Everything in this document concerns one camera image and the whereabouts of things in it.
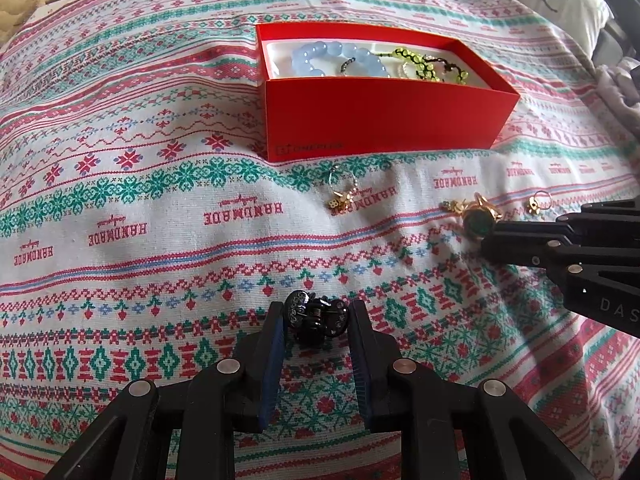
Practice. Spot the small gold pearl earring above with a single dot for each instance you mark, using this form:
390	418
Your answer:
454	206

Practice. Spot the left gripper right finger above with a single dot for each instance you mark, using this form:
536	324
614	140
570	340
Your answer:
503	438

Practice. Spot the black chair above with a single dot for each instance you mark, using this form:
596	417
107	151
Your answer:
617	5

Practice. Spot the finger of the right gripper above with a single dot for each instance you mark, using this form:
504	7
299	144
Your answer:
607	223
616	258

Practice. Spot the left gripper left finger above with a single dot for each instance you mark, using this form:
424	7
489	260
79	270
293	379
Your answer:
130	438

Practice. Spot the gold knot earring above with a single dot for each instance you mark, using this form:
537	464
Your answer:
540	201

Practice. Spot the gold dice charm hoop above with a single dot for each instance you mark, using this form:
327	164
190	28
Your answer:
343	185

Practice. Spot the red jewelry box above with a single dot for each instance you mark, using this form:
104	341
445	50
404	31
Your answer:
348	112

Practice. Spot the patterned handmade bedspread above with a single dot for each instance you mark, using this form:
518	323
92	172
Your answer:
143	233

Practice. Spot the gold ring green stone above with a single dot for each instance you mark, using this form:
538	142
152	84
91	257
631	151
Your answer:
479	217

